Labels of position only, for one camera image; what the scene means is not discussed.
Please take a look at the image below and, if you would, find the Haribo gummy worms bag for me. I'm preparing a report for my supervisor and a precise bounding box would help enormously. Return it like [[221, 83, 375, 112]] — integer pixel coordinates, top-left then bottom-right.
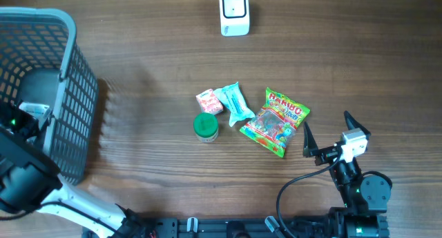
[[240, 88, 310, 158]]

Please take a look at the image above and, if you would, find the red white small carton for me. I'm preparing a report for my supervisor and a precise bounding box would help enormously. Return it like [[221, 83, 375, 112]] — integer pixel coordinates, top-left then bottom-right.
[[195, 89, 224, 115]]

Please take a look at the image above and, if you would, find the green lid jar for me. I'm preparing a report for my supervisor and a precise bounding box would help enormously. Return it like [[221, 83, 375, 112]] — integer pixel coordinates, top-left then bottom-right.
[[193, 112, 219, 143]]

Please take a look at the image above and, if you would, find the white pouch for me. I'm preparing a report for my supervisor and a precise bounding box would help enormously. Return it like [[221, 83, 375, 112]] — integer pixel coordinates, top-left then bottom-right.
[[19, 101, 52, 124]]

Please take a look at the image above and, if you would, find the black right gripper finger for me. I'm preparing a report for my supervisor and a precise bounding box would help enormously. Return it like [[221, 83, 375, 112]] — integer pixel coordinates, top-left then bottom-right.
[[302, 122, 318, 157], [344, 110, 371, 137]]

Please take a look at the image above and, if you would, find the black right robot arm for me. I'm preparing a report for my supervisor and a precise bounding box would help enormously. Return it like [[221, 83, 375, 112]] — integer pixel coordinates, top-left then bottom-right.
[[297, 111, 392, 237]]

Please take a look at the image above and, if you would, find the black right camera cable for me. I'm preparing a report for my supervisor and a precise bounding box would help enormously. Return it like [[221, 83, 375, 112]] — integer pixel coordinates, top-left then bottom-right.
[[276, 151, 346, 238]]

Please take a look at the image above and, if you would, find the mint green wipes pack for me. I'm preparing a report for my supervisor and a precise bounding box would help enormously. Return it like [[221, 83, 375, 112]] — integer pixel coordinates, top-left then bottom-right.
[[213, 82, 255, 127]]

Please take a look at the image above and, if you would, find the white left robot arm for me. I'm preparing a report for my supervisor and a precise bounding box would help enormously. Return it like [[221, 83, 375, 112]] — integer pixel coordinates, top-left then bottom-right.
[[1, 102, 151, 237]]

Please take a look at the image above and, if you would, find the white barcode scanner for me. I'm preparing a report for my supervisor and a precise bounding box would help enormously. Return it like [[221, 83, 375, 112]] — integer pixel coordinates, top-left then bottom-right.
[[219, 0, 250, 37]]

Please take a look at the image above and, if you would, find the grey plastic mesh basket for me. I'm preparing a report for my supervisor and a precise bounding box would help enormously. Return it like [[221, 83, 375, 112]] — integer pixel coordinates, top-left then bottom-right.
[[1, 7, 99, 185]]

